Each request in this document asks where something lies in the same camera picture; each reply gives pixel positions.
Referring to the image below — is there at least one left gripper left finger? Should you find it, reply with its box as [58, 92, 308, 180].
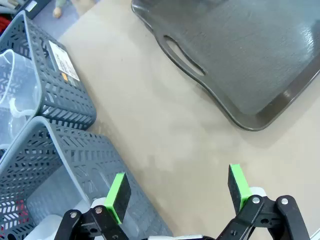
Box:
[53, 172, 132, 240]

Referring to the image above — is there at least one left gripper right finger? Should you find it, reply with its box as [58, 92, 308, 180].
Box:
[216, 163, 311, 240]

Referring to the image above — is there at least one clear plastic measuring cup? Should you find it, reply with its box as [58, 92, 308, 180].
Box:
[0, 98, 33, 151]
[0, 49, 43, 118]

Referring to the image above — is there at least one gray perforated plastic basket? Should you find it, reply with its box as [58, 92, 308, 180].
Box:
[0, 116, 173, 240]

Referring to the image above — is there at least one gray basket with label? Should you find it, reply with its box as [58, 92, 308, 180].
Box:
[0, 10, 98, 131]

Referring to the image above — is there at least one dark brown serving tray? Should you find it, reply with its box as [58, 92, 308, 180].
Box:
[131, 0, 320, 132]

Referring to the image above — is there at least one white label sticker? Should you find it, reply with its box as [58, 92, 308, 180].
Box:
[48, 40, 81, 87]

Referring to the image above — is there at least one doll figure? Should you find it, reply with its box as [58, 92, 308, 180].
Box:
[52, 0, 73, 19]

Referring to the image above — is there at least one black storage bin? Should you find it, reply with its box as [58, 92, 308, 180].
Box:
[23, 0, 53, 20]

